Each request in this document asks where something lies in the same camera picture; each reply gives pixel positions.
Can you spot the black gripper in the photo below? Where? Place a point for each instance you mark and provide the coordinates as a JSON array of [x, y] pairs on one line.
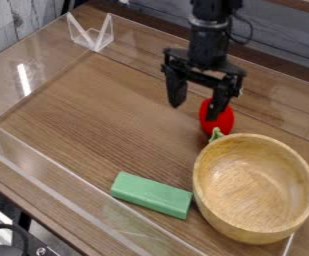
[[223, 75]]

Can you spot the red plush strawberry toy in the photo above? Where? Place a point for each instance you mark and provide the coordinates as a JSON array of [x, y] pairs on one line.
[[220, 127]]

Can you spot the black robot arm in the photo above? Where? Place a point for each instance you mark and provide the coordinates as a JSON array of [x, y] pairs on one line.
[[203, 63]]

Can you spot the clear acrylic tray walls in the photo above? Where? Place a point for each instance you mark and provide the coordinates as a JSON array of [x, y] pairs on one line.
[[85, 115]]

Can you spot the wooden bowl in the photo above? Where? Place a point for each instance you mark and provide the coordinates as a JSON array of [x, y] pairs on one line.
[[251, 185]]

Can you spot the green rectangular block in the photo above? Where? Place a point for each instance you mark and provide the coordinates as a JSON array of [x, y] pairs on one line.
[[152, 195]]

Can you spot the black device with knob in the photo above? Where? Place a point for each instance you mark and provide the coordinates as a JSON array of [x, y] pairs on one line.
[[13, 246]]

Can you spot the clear acrylic corner bracket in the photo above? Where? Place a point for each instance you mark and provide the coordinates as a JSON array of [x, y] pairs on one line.
[[92, 38]]

